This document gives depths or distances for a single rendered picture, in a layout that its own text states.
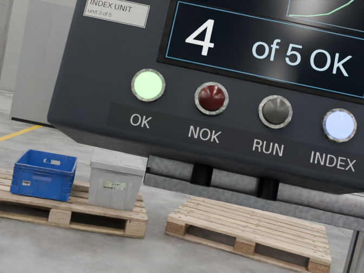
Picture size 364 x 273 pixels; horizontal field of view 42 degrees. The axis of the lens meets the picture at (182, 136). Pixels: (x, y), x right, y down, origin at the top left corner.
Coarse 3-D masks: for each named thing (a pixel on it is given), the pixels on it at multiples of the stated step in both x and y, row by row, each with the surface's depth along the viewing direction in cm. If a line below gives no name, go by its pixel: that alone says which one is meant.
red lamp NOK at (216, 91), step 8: (200, 88) 37; (208, 88) 36; (216, 88) 36; (224, 88) 37; (200, 96) 36; (208, 96) 36; (216, 96) 36; (224, 96) 37; (200, 104) 37; (208, 104) 36; (216, 104) 36; (224, 104) 37; (200, 112) 37; (208, 112) 37; (216, 112) 37
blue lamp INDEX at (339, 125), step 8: (328, 112) 37; (336, 112) 36; (344, 112) 37; (328, 120) 36; (336, 120) 36; (344, 120) 36; (352, 120) 36; (328, 128) 36; (336, 128) 36; (344, 128) 36; (352, 128) 36; (328, 136) 36; (336, 136) 36; (344, 136) 36; (352, 136) 36
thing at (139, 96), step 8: (144, 72) 37; (152, 72) 37; (136, 80) 37; (144, 80) 36; (152, 80) 36; (160, 80) 37; (136, 88) 36; (144, 88) 36; (152, 88) 36; (160, 88) 37; (136, 96) 37; (144, 96) 37; (152, 96) 37; (160, 96) 37
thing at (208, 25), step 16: (176, 16) 38; (192, 16) 38; (208, 16) 38; (224, 16) 38; (176, 32) 38; (192, 32) 38; (208, 32) 38; (224, 32) 38; (176, 48) 37; (192, 48) 38; (208, 48) 38; (224, 48) 38; (208, 64) 37; (224, 64) 37
